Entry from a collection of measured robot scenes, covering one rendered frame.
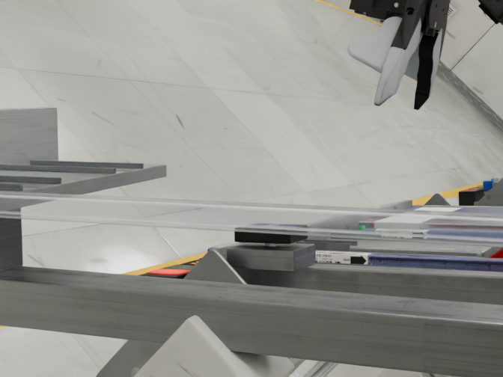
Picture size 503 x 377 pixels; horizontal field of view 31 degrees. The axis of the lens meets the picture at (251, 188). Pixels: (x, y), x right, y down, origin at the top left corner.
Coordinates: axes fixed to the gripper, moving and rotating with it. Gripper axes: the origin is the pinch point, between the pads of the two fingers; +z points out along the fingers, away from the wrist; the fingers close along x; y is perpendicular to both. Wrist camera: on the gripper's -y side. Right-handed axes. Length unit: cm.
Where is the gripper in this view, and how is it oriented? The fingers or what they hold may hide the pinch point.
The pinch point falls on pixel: (404, 111)
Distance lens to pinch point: 92.9
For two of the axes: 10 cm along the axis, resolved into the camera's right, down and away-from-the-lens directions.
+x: -4.2, 0.5, -9.1
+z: -2.2, 9.6, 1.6
